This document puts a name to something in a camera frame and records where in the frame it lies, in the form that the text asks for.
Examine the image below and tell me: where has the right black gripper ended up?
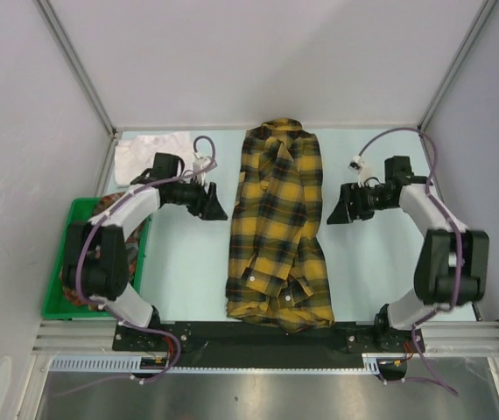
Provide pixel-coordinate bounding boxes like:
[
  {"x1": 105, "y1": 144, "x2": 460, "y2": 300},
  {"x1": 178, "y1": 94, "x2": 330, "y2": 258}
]
[{"x1": 327, "y1": 181, "x2": 396, "y2": 225}]

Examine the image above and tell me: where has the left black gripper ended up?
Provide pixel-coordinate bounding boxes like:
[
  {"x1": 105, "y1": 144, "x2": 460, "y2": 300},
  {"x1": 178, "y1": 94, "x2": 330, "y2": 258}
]
[{"x1": 168, "y1": 175, "x2": 228, "y2": 221}]

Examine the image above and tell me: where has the yellow plaid long sleeve shirt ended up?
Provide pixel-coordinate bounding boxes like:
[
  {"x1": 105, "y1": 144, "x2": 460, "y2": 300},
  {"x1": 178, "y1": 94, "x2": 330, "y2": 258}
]
[{"x1": 225, "y1": 118, "x2": 334, "y2": 333}]

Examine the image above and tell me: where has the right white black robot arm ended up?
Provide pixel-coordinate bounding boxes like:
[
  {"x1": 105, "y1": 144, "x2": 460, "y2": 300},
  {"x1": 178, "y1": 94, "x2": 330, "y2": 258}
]
[{"x1": 327, "y1": 156, "x2": 489, "y2": 352}]

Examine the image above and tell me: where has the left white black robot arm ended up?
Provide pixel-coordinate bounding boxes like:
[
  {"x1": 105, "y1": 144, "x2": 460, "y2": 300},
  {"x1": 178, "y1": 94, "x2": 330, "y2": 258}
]
[{"x1": 61, "y1": 153, "x2": 228, "y2": 350}]

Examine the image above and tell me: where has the red plaid crumpled shirt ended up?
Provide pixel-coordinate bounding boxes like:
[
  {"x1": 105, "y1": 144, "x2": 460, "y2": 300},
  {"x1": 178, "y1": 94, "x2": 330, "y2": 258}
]
[{"x1": 61, "y1": 194, "x2": 146, "y2": 310}]

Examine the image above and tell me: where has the white folded shirt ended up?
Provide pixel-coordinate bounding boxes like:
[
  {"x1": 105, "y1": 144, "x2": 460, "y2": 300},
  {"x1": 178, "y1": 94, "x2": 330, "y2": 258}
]
[{"x1": 114, "y1": 131, "x2": 194, "y2": 187}]

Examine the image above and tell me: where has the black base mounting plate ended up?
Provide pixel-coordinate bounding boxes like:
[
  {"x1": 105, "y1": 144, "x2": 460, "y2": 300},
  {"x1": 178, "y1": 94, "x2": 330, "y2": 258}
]
[{"x1": 112, "y1": 320, "x2": 425, "y2": 369}]

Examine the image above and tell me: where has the green plastic bin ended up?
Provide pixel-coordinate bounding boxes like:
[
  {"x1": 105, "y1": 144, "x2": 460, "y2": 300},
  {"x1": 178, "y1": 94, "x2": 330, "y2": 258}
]
[{"x1": 41, "y1": 193, "x2": 151, "y2": 320}]

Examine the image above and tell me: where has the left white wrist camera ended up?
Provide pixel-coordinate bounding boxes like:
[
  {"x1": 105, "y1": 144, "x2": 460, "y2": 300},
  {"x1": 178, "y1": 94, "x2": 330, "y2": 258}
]
[{"x1": 193, "y1": 156, "x2": 213, "y2": 176}]

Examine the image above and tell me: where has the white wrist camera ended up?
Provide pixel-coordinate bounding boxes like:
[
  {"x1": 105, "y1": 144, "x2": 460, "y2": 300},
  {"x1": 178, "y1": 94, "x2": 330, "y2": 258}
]
[
  {"x1": 348, "y1": 155, "x2": 374, "y2": 185},
  {"x1": 193, "y1": 156, "x2": 213, "y2": 176}
]

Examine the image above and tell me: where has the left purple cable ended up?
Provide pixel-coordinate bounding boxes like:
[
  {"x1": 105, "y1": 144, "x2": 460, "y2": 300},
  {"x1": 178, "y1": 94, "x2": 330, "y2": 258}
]
[{"x1": 54, "y1": 135, "x2": 219, "y2": 397}]

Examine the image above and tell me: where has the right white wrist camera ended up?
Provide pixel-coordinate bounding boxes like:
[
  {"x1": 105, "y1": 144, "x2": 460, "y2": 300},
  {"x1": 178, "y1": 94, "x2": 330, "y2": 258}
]
[{"x1": 348, "y1": 155, "x2": 374, "y2": 185}]

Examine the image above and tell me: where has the white slotted cable duct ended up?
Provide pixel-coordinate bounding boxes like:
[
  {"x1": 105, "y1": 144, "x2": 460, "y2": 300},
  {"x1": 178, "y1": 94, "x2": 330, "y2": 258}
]
[{"x1": 50, "y1": 354, "x2": 379, "y2": 375}]

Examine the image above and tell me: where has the aluminium front frame rail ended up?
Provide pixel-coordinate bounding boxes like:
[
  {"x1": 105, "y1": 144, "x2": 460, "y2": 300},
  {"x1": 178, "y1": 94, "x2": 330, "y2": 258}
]
[{"x1": 32, "y1": 320, "x2": 499, "y2": 357}]

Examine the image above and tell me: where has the right aluminium corner post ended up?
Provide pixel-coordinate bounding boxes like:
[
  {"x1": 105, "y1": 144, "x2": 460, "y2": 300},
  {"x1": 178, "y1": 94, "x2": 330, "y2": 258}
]
[{"x1": 418, "y1": 0, "x2": 499, "y2": 132}]

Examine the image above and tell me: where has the aluminium corner post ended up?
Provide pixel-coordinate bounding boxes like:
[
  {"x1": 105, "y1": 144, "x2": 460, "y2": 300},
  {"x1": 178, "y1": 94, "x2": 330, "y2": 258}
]
[
  {"x1": 418, "y1": 0, "x2": 499, "y2": 132},
  {"x1": 34, "y1": 0, "x2": 119, "y2": 137}
]

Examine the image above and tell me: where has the left aluminium corner post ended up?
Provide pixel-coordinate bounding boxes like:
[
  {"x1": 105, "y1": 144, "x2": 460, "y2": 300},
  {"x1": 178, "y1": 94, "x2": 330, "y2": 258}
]
[{"x1": 34, "y1": 0, "x2": 119, "y2": 137}]

